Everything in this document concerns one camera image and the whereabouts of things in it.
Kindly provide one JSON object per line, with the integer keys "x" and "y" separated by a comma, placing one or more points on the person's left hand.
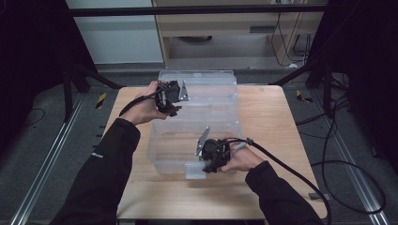
{"x": 142, "y": 109}

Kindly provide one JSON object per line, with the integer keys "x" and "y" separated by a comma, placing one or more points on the yellow black tape strip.
{"x": 100, "y": 100}
{"x": 303, "y": 97}

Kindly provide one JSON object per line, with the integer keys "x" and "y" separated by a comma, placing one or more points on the white plug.
{"x": 293, "y": 65}

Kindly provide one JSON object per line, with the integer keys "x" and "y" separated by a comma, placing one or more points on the aluminium floor rail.
{"x": 47, "y": 162}
{"x": 350, "y": 159}

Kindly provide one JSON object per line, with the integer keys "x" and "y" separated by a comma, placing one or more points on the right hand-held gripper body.
{"x": 216, "y": 151}

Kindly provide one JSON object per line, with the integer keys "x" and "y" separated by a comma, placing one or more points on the white cabinet panel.
{"x": 119, "y": 40}

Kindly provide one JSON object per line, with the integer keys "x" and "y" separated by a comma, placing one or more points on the clear plastic storage box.
{"x": 216, "y": 106}

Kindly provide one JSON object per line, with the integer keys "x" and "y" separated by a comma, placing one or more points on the light wooden desk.
{"x": 219, "y": 23}

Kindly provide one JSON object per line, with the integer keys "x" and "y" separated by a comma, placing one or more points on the grey tape piece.
{"x": 317, "y": 196}

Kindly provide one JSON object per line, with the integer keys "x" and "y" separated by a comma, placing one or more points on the person's right hand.
{"x": 244, "y": 159}

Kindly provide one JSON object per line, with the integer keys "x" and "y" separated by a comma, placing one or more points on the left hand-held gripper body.
{"x": 170, "y": 93}

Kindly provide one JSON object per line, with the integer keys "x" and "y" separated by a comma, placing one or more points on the black metal stand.
{"x": 67, "y": 93}
{"x": 327, "y": 87}

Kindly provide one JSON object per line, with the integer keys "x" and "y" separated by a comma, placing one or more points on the black horizontal bar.
{"x": 187, "y": 11}

